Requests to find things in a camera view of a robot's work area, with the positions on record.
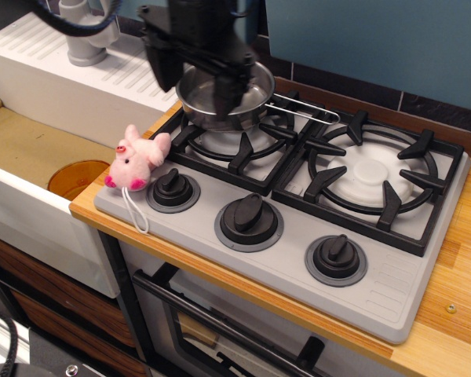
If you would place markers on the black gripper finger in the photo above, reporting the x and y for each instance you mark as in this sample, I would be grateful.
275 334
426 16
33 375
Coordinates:
228 93
167 66

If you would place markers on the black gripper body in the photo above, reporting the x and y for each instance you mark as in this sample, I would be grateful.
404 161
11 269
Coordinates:
202 33

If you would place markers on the pink stuffed pig toy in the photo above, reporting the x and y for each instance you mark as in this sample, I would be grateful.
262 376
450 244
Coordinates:
131 170

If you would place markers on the stainless steel pan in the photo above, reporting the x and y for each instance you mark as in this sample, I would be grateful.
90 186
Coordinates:
196 93

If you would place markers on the black left burner grate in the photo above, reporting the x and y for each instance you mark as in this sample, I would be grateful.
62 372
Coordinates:
251 159

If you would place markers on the black burner grate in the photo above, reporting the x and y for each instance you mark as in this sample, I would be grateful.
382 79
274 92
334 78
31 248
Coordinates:
393 186
251 159

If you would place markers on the grey toy faucet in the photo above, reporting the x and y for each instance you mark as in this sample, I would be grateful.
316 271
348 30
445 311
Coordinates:
87 51

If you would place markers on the black left stove knob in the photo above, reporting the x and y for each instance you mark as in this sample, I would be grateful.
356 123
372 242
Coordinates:
173 193

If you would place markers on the black stove knob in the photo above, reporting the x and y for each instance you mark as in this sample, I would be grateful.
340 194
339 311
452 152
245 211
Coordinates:
336 261
173 193
249 225

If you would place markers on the white toy sink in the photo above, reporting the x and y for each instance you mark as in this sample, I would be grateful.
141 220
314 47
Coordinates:
53 113

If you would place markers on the black middle stove knob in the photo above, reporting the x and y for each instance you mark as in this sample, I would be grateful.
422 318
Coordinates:
249 225

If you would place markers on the orange plastic plate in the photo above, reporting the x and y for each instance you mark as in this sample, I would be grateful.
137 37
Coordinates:
69 181

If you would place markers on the black right burner grate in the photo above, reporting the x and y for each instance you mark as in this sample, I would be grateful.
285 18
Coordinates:
393 186

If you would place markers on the black right stove knob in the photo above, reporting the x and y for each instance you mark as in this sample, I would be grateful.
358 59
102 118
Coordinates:
336 261

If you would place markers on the grey toy stove top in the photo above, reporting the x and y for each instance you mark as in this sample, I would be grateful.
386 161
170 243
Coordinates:
384 303

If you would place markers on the wooden drawer front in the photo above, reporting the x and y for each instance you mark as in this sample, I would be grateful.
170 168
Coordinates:
68 312

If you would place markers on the oven door with handle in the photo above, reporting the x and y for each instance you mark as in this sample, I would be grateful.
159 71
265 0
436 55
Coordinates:
220 334

